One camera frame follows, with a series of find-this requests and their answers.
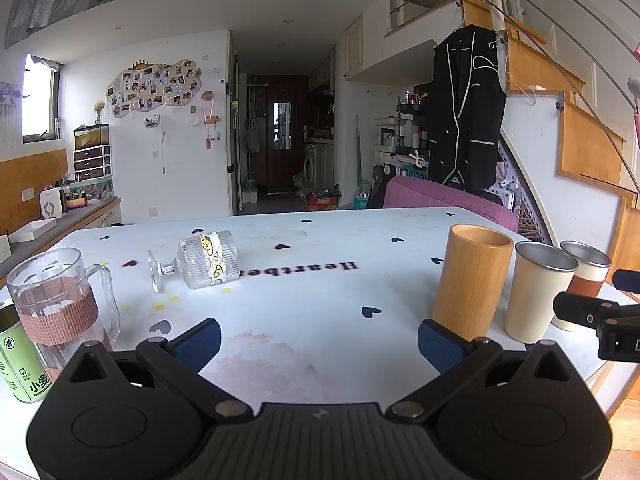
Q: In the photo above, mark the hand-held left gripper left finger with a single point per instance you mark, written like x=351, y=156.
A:
x=199, y=344

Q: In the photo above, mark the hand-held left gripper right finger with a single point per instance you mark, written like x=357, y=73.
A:
x=441, y=347

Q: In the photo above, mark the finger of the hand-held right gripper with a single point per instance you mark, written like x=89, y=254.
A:
x=628, y=280
x=580, y=310

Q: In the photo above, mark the ribbed glass goblet cup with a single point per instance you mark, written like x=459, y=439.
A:
x=207, y=260

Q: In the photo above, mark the cream metal cup brown base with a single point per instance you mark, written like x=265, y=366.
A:
x=590, y=272

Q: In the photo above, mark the wooden cup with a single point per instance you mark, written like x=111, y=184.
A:
x=472, y=285

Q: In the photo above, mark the wooden staircase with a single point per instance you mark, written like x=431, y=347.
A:
x=585, y=150

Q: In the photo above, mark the pink chair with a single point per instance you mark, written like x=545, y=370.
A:
x=440, y=202

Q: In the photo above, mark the glass mug with pink band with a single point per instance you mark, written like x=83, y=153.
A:
x=55, y=305

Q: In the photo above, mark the pack of water bottles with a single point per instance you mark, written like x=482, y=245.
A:
x=362, y=197

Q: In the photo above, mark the green drink can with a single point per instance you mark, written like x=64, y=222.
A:
x=20, y=360

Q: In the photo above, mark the kitchen counter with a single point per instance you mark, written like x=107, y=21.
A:
x=60, y=225

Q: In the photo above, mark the red cardboard box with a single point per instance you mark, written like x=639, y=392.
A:
x=322, y=203

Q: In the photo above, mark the white tray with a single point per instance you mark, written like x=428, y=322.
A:
x=32, y=230

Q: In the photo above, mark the white box appliance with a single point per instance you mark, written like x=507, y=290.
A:
x=52, y=203

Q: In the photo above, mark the washing machine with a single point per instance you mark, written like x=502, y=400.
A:
x=310, y=165

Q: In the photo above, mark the small drawer unit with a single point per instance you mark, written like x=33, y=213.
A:
x=92, y=162

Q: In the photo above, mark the hanging tote bag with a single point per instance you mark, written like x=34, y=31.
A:
x=252, y=140

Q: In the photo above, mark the black storage rack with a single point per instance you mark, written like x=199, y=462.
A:
x=412, y=130

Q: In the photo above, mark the dark door with mirror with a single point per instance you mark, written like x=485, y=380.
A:
x=281, y=135

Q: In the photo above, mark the black jacket white trim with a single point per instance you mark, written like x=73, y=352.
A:
x=465, y=110

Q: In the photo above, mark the glass fish tank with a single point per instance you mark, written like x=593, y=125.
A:
x=91, y=136

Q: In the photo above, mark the cloud-shaped photo board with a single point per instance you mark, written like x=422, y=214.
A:
x=152, y=87

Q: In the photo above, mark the window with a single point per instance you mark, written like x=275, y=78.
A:
x=39, y=100

